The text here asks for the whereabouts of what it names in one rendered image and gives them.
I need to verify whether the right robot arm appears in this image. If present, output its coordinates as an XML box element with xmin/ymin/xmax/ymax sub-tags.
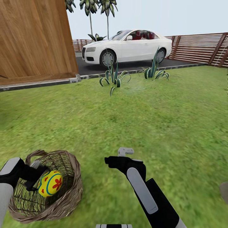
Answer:
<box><xmin>105</xmin><ymin>147</ymin><xmax>187</xmax><ymax>228</ymax></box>

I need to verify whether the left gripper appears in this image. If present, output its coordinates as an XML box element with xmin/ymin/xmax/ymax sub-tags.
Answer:
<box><xmin>24</xmin><ymin>165</ymin><xmax>51</xmax><ymax>192</ymax></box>

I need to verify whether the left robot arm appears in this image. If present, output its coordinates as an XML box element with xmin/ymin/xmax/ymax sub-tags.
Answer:
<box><xmin>0</xmin><ymin>157</ymin><xmax>51</xmax><ymax>228</ymax></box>

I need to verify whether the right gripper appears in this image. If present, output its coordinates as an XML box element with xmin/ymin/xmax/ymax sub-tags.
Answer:
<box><xmin>105</xmin><ymin>156</ymin><xmax>129</xmax><ymax>170</ymax></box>

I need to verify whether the easter egg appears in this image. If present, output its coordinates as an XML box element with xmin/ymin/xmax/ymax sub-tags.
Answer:
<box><xmin>37</xmin><ymin>171</ymin><xmax>63</xmax><ymax>198</ymax></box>

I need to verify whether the wicker basket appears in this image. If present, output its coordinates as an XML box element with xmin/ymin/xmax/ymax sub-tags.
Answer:
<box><xmin>8</xmin><ymin>150</ymin><xmax>84</xmax><ymax>224</ymax></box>

